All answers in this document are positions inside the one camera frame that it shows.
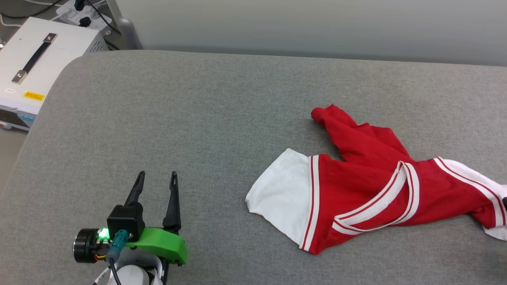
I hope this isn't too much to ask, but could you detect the black strap handle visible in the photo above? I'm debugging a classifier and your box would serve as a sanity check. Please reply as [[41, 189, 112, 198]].
[[11, 33, 58, 85]]

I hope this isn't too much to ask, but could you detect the white power supply box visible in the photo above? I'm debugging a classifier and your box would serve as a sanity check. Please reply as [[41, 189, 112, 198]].
[[0, 17, 110, 131]]

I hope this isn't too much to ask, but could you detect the left camera cable teal connector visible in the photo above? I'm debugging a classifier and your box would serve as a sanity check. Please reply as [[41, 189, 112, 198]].
[[93, 229, 132, 285]]

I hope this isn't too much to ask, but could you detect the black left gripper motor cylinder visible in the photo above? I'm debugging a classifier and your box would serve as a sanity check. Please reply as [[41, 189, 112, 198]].
[[73, 228, 100, 264]]

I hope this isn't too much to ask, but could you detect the white power strip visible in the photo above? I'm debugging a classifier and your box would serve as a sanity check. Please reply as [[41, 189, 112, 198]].
[[55, 0, 112, 34]]

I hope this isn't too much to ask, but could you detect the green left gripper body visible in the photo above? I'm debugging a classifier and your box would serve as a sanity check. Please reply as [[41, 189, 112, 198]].
[[126, 227, 188, 265]]

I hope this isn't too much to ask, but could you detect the white partition post grey foot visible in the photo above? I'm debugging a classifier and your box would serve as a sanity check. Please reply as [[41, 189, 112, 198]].
[[104, 0, 143, 51]]

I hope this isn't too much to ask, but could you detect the long black power cable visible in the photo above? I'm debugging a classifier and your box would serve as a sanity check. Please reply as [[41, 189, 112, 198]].
[[0, 0, 63, 19]]

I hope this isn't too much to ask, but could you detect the short black power cable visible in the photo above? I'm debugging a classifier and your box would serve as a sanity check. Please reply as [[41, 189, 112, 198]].
[[84, 0, 120, 51]]

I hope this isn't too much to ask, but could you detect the red and white shirt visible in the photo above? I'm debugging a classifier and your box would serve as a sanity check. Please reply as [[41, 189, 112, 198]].
[[245, 103, 507, 255]]

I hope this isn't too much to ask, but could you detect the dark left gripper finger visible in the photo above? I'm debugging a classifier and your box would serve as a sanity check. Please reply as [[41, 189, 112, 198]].
[[162, 171, 182, 235], [124, 171, 145, 207]]

